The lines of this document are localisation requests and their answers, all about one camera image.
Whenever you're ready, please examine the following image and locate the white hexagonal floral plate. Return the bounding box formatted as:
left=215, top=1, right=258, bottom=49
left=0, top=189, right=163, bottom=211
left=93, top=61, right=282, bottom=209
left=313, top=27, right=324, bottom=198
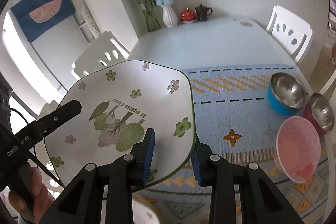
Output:
left=45, top=60, right=195, bottom=187

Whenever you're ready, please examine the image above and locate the magenta steel bowl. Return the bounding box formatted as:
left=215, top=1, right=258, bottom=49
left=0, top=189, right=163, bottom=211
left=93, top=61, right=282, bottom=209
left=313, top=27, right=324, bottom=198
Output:
left=303, top=93, right=335, bottom=136

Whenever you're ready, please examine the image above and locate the blue steel bowl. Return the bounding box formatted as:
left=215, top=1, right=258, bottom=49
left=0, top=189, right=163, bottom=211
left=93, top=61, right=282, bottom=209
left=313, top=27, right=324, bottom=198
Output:
left=268, top=72, right=306, bottom=116

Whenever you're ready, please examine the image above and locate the person's left hand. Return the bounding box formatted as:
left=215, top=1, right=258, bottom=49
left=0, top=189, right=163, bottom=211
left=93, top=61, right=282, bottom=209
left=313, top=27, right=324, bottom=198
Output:
left=8, top=164, right=55, bottom=223

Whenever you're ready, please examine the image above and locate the large round leaf plate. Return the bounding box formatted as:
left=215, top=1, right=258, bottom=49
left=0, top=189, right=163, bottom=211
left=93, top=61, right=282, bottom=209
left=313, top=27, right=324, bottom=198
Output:
left=132, top=199, right=160, bottom=224

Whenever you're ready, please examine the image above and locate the pink bowl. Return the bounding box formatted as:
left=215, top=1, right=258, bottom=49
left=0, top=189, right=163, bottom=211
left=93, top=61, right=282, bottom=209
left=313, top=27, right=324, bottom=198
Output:
left=274, top=116, right=321, bottom=184

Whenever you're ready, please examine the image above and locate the patterned blue table mat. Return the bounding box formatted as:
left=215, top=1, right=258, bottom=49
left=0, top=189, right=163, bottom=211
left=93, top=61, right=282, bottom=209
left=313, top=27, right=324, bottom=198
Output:
left=137, top=64, right=329, bottom=223

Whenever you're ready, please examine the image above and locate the white chair far left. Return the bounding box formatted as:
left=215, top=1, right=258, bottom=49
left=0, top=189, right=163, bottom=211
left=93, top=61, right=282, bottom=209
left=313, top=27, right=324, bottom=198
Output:
left=71, top=31, right=129, bottom=80

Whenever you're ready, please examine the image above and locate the white chair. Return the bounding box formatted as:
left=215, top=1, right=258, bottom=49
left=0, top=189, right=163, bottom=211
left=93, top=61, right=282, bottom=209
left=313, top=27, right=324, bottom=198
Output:
left=266, top=5, right=313, bottom=65
left=71, top=31, right=129, bottom=80

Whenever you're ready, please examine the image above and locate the white chair far right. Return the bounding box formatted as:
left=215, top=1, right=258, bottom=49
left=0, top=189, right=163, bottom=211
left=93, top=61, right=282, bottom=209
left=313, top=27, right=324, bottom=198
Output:
left=266, top=5, right=313, bottom=65

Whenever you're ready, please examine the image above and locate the dark brown teapot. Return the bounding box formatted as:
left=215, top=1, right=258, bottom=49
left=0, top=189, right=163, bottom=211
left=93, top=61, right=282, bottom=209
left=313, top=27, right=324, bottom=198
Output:
left=195, top=5, right=213, bottom=22

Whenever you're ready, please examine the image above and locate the red lidded teacup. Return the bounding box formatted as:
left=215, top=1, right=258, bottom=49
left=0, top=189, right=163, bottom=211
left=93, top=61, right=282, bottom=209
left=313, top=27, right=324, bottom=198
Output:
left=180, top=8, right=197, bottom=23

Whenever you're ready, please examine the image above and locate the black cable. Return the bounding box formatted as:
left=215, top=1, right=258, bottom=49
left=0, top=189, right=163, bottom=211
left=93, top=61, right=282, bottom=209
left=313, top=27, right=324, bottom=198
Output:
left=8, top=107, right=66, bottom=189

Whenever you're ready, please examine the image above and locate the blue wall hanging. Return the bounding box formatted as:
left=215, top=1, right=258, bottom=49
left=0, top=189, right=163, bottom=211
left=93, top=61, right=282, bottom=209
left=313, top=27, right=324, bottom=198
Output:
left=10, top=0, right=76, bottom=43

